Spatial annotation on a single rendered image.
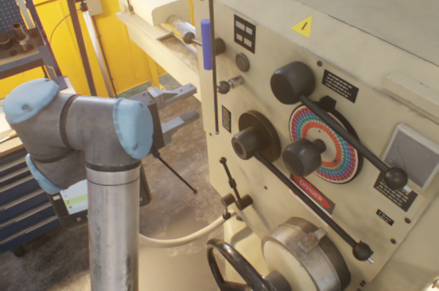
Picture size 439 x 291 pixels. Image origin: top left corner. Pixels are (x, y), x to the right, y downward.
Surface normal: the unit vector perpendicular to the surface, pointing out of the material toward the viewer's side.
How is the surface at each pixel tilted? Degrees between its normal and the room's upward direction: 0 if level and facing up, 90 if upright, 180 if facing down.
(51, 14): 90
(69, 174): 90
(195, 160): 0
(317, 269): 29
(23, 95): 5
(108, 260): 59
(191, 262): 0
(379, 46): 45
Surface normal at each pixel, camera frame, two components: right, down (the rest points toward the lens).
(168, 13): 0.59, 0.55
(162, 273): -0.03, -0.72
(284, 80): -0.72, 0.26
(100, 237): -0.19, 0.19
